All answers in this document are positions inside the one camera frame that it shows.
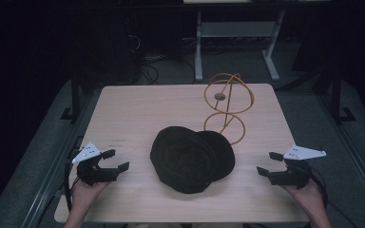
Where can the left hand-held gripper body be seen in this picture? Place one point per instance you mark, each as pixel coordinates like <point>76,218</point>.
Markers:
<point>90,172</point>

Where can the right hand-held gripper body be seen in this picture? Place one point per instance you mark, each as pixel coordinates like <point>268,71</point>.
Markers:
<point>293,177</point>

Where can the black hat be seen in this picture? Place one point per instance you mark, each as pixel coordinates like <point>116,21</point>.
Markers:
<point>187,160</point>

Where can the person's left hand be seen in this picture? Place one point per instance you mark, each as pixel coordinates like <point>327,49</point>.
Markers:
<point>84,198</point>

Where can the person's right hand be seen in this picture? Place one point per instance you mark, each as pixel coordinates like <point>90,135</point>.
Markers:
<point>312,198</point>

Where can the black metal stand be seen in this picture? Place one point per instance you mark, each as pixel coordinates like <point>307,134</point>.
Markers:
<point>74,98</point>
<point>336,95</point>

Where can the metal frame rail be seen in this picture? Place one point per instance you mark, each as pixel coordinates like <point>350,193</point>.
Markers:
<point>49,177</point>
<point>351,148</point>

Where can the grey metal table frame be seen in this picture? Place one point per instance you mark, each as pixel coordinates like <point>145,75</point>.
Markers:
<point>237,29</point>

